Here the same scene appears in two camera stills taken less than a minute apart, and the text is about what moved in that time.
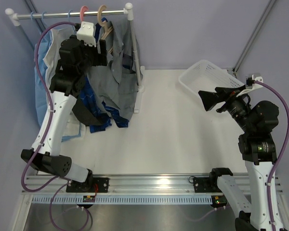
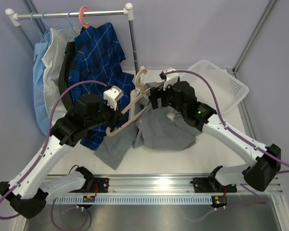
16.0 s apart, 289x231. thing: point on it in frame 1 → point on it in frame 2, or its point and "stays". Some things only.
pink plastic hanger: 81,13 stays
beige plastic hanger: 107,29 → 144,90
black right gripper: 210,99 → 157,93
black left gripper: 99,58 → 116,117
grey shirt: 116,83 → 164,129
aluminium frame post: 253,36 stays
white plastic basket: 206,76 stays
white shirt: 58,35 stays
